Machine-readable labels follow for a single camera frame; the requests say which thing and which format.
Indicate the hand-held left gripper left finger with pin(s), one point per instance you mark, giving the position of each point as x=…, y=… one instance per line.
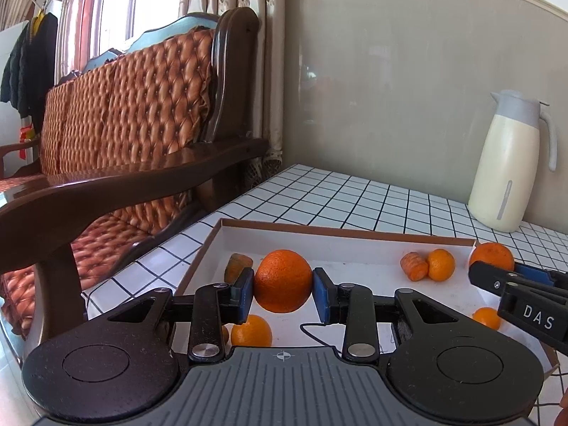
x=244, y=297

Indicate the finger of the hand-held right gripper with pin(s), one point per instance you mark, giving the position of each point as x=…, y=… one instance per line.
x=490, y=277
x=537, y=274

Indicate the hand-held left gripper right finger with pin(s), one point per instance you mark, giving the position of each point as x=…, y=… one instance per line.
x=323, y=297

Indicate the orange tangerine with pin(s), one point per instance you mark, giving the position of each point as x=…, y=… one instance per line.
x=491, y=253
x=283, y=280

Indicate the small orange mandarin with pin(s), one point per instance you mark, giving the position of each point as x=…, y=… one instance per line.
x=251, y=332
x=487, y=318

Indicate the yellowish orange mandarin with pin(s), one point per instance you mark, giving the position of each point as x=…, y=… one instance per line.
x=441, y=265

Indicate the brown cardboard box tray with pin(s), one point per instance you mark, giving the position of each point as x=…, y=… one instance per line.
x=355, y=253

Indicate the white checked tablecloth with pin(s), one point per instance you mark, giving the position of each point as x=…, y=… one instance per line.
x=333, y=195

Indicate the cream thermos jug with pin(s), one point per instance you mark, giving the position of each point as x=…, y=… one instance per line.
x=506, y=164

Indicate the orange tufted sofa cushion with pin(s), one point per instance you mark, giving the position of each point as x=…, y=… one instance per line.
x=133, y=97

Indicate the red and yellow cloth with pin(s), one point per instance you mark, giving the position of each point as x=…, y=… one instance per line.
x=25, y=135

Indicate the black hanging jacket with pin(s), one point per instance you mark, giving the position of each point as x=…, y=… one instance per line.
x=42, y=53

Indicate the red-brown framed window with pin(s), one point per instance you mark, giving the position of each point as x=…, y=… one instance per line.
x=120, y=0

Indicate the dark green hanging jacket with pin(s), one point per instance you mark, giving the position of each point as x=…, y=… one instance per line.
x=13, y=71

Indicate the yellow garment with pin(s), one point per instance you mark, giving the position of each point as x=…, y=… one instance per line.
x=39, y=17

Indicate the dark wooden sofa frame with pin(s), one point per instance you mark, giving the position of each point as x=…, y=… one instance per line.
x=133, y=177

